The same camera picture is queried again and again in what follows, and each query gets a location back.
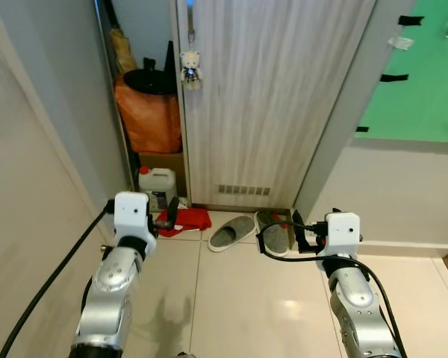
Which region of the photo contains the red cloth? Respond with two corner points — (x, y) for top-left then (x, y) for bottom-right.
(155, 208), (213, 239)

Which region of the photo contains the white plastic jug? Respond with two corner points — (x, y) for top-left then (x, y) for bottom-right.
(137, 165), (179, 214)

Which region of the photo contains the grey slipper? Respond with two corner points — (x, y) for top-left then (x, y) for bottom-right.
(207, 215), (259, 253)
(255, 210), (293, 259)

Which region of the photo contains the door vent grille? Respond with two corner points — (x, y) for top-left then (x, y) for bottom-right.
(217, 183), (272, 197)

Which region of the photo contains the orange bag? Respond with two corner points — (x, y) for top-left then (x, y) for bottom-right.
(113, 71), (183, 156)

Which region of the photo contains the light wooden door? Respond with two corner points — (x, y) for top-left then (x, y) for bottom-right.
(175, 0), (379, 211)

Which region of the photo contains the black round pot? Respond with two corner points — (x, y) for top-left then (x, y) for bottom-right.
(122, 66), (179, 97)

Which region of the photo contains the brown broom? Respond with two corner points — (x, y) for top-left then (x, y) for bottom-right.
(108, 28), (140, 76)

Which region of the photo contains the green sheet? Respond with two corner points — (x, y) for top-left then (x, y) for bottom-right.
(355, 0), (448, 144)

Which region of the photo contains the white tape piece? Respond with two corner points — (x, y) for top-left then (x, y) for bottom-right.
(388, 37), (416, 52)

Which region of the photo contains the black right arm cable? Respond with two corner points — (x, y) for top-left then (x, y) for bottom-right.
(257, 222), (398, 353)

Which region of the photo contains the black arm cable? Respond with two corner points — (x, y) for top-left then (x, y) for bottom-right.
(0, 200), (118, 358)
(257, 222), (398, 353)

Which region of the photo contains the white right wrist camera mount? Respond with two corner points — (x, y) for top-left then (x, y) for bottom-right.
(317, 213), (361, 259)

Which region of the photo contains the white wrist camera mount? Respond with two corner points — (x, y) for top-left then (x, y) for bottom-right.
(317, 213), (361, 259)
(113, 192), (160, 248)

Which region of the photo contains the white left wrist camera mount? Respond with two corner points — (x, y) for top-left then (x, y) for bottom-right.
(113, 192), (160, 248)

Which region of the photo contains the grey door frame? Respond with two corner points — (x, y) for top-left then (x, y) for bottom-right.
(292, 0), (405, 222)

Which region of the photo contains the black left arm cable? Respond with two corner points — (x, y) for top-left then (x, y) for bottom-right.
(0, 200), (118, 358)

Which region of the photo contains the teddy bear keychain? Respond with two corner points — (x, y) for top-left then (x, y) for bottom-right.
(179, 49), (203, 91)

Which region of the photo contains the metal door handle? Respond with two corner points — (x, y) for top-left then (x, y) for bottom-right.
(184, 0), (197, 43)

